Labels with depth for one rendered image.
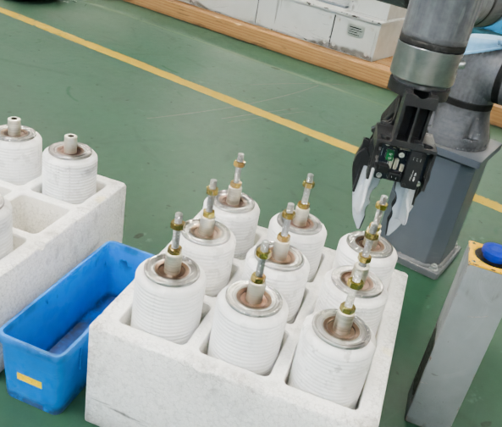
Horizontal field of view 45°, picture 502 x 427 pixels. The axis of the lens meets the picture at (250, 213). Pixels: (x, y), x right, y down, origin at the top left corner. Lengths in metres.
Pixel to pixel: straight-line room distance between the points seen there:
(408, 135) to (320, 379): 0.31
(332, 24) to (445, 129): 1.80
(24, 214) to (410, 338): 0.76
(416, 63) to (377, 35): 2.29
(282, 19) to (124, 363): 2.59
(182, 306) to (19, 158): 0.49
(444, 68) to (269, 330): 0.37
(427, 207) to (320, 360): 0.72
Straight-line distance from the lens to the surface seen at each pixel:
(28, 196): 1.13
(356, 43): 3.04
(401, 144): 0.72
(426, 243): 1.44
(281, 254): 0.87
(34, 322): 0.99
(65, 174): 1.10
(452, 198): 1.39
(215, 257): 0.88
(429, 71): 0.71
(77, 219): 1.06
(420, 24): 0.70
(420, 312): 1.33
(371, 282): 0.88
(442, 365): 0.99
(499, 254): 0.91
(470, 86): 1.35
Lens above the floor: 0.72
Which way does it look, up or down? 28 degrees down
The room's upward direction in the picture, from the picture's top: 11 degrees clockwise
